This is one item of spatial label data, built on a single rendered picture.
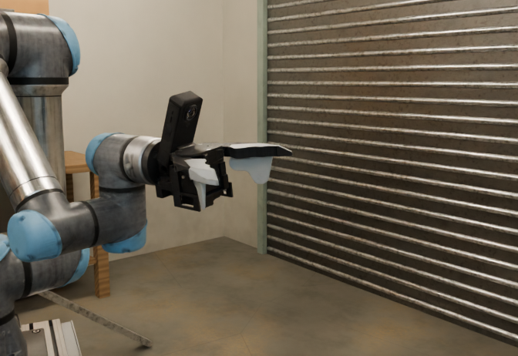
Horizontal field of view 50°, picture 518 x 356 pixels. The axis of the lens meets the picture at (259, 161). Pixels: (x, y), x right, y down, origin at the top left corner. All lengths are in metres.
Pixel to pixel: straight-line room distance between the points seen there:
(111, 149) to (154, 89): 3.41
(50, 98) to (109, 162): 0.26
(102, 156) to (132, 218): 0.11
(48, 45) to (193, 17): 3.44
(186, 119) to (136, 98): 3.46
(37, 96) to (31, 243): 0.36
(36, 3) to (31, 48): 2.88
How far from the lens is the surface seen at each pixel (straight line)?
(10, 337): 1.16
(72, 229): 0.87
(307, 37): 3.84
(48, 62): 1.11
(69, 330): 1.51
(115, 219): 0.91
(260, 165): 0.80
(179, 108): 0.76
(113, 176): 0.91
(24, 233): 0.85
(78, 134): 4.06
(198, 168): 0.70
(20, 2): 3.94
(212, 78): 4.58
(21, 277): 1.13
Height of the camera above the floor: 1.34
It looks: 9 degrees down
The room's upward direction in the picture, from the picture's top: straight up
